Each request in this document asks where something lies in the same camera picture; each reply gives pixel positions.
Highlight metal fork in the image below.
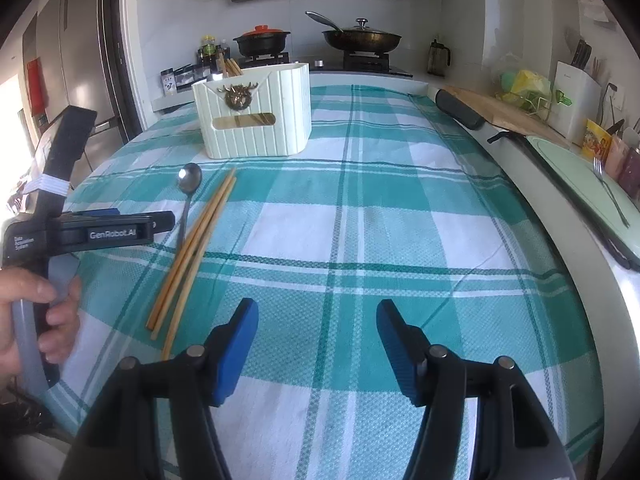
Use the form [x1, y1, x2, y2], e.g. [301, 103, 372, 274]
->
[592, 157, 631, 228]

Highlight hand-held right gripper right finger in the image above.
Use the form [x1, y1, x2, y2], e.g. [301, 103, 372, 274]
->
[375, 299, 573, 480]

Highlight yellow packet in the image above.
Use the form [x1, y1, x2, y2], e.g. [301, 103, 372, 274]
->
[582, 118, 614, 164]

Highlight pink cup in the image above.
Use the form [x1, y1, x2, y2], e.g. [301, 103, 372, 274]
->
[604, 137, 632, 177]

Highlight white knife block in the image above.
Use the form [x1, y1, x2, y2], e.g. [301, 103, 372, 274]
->
[549, 39, 604, 142]

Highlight black wok with glass lid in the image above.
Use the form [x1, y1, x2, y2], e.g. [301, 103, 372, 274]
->
[305, 10, 404, 55]

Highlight black tray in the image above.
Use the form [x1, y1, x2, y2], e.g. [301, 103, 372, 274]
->
[487, 130, 640, 272]

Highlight person's left hand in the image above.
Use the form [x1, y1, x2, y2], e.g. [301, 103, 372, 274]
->
[0, 265, 83, 388]

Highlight wooden cutting board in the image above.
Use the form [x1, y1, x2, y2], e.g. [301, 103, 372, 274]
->
[442, 85, 572, 149]

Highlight wall hanging notes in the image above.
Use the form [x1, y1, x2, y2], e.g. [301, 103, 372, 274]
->
[577, 0, 614, 24]

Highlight black rolled mat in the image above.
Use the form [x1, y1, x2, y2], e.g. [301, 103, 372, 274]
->
[434, 88, 486, 131]

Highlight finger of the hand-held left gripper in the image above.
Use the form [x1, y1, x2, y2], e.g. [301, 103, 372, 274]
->
[75, 208, 176, 234]

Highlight teal plaid tablecloth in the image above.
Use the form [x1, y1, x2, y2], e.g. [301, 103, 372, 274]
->
[47, 82, 604, 480]

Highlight black gas stove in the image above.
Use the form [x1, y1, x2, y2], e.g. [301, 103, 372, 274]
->
[240, 52, 414, 79]

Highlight dark glass pitcher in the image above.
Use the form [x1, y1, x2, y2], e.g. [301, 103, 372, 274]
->
[428, 38, 452, 79]

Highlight light green cutting board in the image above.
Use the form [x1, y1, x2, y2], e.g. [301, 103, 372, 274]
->
[525, 138, 640, 257]

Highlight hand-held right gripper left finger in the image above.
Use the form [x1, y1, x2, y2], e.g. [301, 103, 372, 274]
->
[57, 297, 261, 480]

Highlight cream ribbed utensil box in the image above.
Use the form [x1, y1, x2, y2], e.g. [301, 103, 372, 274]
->
[192, 62, 313, 161]

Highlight grey refrigerator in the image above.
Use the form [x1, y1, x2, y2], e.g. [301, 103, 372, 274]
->
[22, 0, 137, 173]

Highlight silver spoon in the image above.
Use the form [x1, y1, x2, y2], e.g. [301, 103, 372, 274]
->
[175, 162, 203, 257]

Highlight black pot with red lid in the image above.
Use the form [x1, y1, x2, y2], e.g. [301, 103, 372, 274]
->
[232, 24, 292, 59]

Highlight wall socket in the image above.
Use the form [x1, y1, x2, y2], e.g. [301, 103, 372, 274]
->
[607, 82, 627, 114]

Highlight plastic bag with produce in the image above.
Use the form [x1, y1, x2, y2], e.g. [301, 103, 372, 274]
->
[495, 67, 574, 122]

